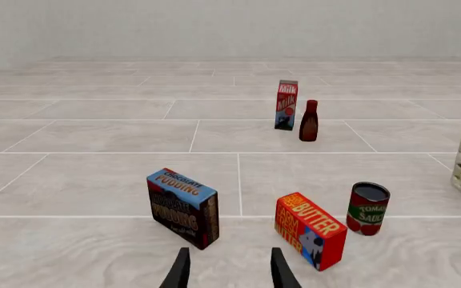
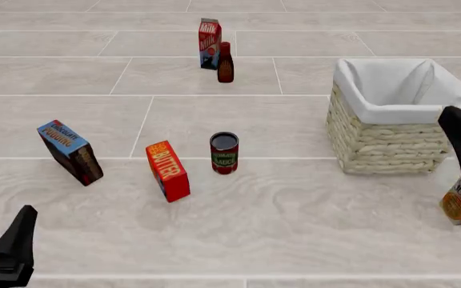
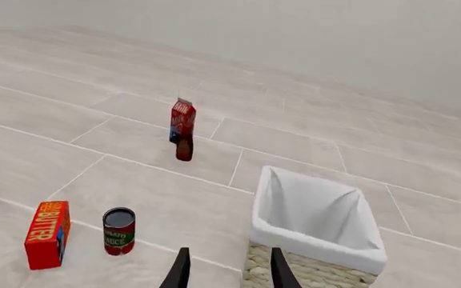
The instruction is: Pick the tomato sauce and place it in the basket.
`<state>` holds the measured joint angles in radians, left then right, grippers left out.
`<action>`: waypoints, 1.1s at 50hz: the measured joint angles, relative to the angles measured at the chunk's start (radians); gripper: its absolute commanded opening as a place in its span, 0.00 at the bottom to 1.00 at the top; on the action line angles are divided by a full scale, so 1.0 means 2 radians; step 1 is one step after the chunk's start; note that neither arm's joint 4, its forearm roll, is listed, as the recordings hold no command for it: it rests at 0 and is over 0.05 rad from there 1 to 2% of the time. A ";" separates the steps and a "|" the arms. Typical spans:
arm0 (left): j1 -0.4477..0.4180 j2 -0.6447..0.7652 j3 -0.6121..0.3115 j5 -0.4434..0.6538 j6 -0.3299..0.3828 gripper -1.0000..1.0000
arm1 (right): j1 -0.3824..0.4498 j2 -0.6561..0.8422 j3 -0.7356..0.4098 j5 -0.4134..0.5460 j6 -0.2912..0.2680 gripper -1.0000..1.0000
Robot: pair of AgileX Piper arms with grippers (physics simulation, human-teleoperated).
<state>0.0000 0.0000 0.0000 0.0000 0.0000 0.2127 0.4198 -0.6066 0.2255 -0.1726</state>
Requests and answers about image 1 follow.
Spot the dark red sauce bottle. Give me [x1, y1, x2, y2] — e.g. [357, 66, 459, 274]
[299, 99, 319, 142]

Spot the chocolate pudding box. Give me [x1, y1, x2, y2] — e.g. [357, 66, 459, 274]
[146, 167, 220, 251]

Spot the red butter box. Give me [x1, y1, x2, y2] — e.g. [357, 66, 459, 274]
[274, 192, 348, 272]

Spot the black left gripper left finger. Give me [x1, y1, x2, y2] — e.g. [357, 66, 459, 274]
[158, 247, 191, 288]

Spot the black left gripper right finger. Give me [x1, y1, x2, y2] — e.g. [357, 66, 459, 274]
[271, 247, 303, 288]

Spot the red milk carton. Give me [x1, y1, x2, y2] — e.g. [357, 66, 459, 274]
[274, 79, 299, 132]

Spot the tomato sauce tin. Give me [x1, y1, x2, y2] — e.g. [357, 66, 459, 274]
[346, 181, 391, 237]

